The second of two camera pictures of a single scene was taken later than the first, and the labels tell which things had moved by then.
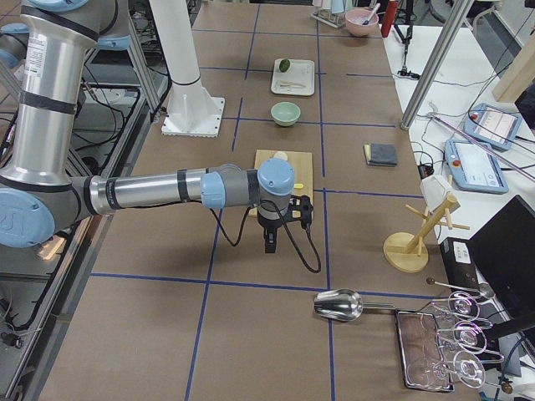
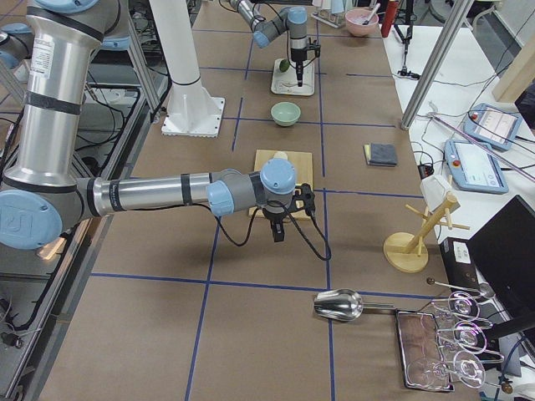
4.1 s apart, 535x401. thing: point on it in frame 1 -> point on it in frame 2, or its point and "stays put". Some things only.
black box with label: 459,262 stays put
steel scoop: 343,304 stays put
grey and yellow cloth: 380,154 stays put
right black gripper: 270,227 -> 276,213
